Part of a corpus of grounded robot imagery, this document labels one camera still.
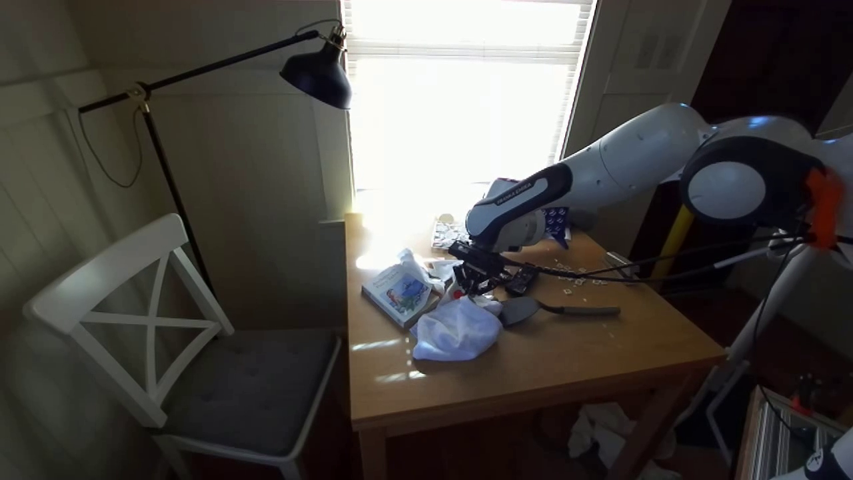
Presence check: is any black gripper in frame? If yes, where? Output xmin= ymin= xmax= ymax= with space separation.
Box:
xmin=447 ymin=240 xmax=539 ymax=295

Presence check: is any white towel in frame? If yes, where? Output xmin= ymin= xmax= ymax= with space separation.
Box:
xmin=411 ymin=298 xmax=500 ymax=363

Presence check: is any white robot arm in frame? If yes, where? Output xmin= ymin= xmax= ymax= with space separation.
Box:
xmin=451 ymin=103 xmax=853 ymax=292

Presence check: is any white cloth on floor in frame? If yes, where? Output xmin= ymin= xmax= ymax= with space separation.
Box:
xmin=566 ymin=399 xmax=683 ymax=480

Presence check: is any yellow pole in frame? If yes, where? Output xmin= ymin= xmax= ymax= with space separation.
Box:
xmin=650 ymin=206 xmax=695 ymax=288

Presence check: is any black floor lamp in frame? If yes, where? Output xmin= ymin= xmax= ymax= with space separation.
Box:
xmin=77 ymin=30 xmax=351 ymax=288

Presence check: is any white wooden chair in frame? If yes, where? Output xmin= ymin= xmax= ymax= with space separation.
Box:
xmin=26 ymin=212 xmax=340 ymax=480

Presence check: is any box of books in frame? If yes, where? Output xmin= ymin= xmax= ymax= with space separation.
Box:
xmin=732 ymin=387 xmax=853 ymax=480

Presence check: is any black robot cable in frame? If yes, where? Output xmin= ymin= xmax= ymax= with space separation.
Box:
xmin=496 ymin=223 xmax=838 ymax=288

